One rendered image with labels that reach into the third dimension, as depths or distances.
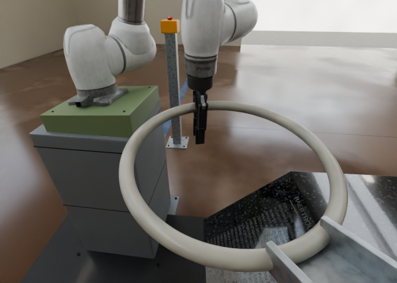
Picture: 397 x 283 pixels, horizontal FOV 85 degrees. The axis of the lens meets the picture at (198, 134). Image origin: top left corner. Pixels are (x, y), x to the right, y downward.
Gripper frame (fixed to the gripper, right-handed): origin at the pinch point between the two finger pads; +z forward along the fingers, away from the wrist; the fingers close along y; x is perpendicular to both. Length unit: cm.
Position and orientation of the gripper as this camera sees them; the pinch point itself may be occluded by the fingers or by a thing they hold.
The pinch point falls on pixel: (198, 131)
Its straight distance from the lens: 73.9
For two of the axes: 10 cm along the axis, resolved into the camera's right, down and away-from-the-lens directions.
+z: -0.2, 8.0, 6.0
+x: 9.9, -0.8, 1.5
